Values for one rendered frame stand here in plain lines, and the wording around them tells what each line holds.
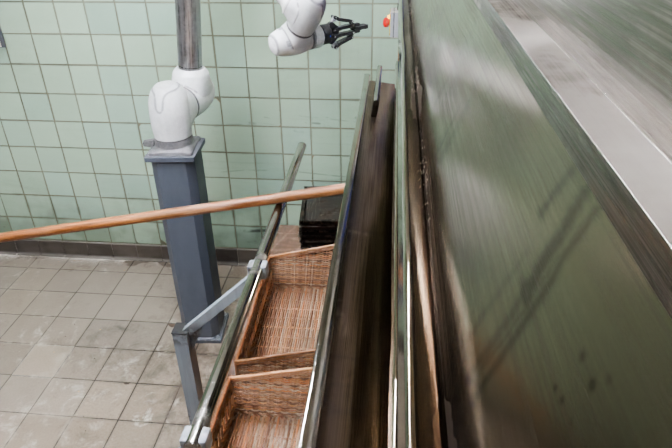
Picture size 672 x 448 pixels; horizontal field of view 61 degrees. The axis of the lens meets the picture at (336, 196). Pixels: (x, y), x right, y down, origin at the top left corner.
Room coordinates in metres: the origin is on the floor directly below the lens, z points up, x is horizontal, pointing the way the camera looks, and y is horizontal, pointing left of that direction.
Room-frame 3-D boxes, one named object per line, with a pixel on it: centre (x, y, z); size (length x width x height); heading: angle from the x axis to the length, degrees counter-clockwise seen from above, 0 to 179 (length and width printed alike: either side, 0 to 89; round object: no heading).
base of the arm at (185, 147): (2.19, 0.69, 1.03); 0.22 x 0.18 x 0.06; 88
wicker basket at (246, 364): (1.48, 0.05, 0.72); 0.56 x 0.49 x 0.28; 175
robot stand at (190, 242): (2.19, 0.67, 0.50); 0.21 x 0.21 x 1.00; 88
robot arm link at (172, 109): (2.20, 0.67, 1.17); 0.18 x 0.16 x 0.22; 166
